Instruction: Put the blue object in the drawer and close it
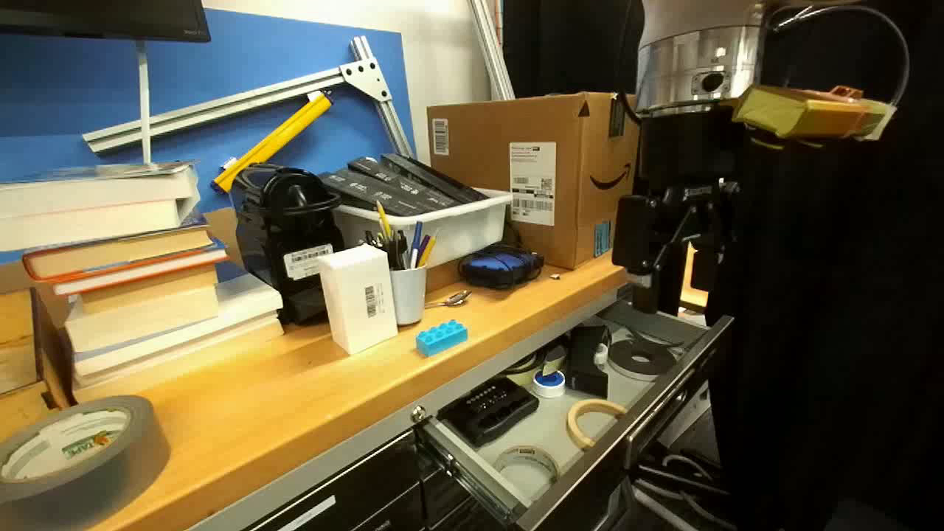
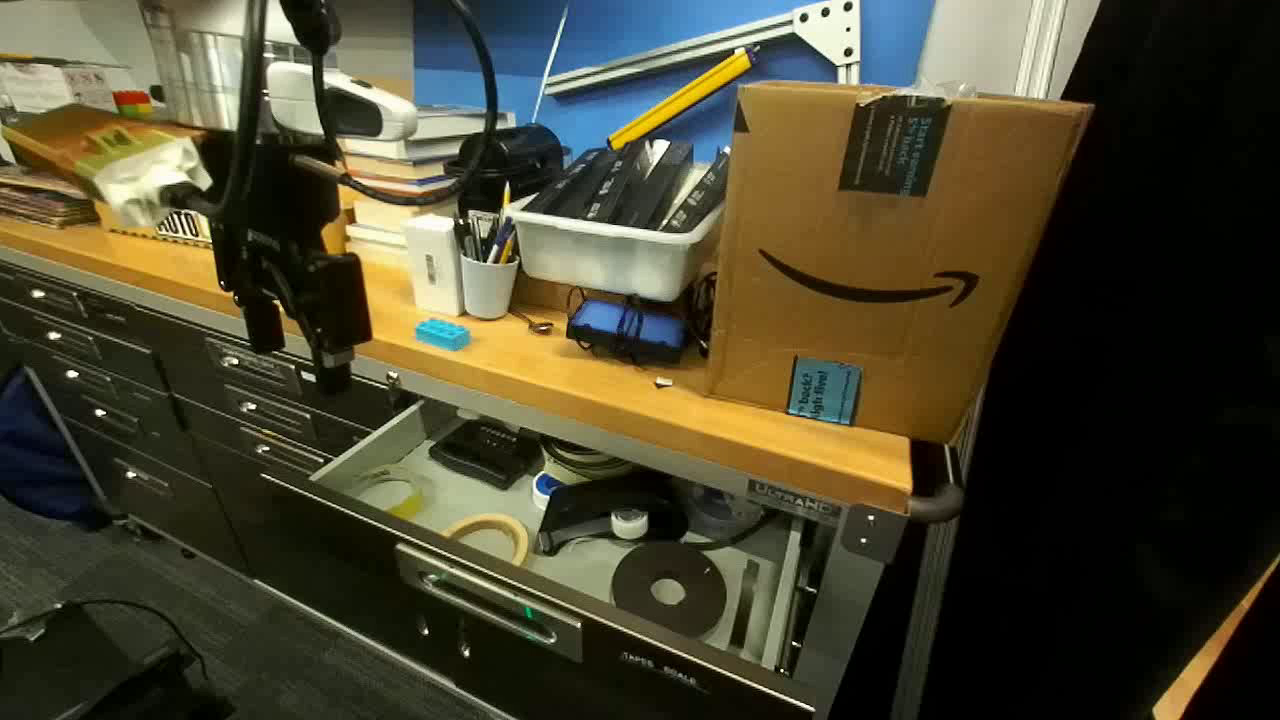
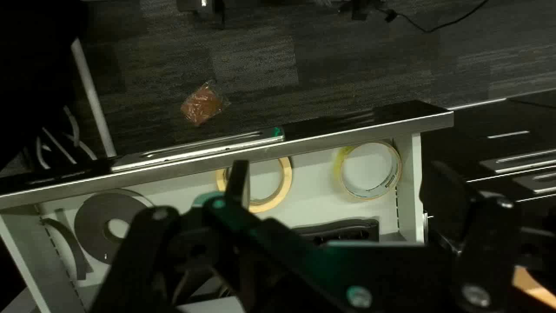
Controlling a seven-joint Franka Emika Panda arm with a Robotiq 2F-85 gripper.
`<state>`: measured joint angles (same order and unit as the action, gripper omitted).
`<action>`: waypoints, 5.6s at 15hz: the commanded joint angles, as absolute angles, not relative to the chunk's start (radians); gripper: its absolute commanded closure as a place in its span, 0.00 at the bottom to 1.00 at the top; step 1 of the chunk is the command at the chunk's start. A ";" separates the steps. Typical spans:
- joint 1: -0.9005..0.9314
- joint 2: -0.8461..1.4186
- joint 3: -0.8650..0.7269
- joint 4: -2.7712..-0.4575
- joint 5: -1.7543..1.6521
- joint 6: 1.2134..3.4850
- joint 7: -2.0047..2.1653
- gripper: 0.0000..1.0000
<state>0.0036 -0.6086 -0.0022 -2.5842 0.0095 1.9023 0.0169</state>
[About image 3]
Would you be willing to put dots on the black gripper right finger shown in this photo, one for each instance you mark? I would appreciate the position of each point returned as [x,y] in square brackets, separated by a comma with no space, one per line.
[489,249]

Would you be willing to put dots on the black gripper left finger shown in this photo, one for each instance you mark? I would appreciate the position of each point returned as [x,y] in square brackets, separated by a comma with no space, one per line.
[151,262]

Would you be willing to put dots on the black lower drawer cabinet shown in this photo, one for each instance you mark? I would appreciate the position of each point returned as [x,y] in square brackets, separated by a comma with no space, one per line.
[498,145]

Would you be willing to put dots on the white open drawer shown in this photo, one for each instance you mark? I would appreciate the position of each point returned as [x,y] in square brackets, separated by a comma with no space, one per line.
[324,201]

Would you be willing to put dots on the grey tape roll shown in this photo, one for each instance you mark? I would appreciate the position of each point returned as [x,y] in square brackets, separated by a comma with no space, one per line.
[98,223]

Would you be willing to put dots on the grey curved tape strip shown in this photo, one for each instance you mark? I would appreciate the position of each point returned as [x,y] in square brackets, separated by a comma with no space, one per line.
[71,246]

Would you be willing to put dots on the black flat case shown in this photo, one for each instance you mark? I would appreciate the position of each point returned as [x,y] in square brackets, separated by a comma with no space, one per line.
[349,228]

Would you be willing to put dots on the brown crumpled wrapper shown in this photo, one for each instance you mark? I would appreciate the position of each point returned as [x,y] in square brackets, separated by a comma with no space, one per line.
[203,105]

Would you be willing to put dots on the white leaning bar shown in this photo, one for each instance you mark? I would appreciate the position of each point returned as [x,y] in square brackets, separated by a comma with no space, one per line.
[93,98]

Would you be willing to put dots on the amber wrist camera mount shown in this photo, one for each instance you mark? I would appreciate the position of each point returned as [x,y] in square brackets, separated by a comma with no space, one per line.
[536,288]

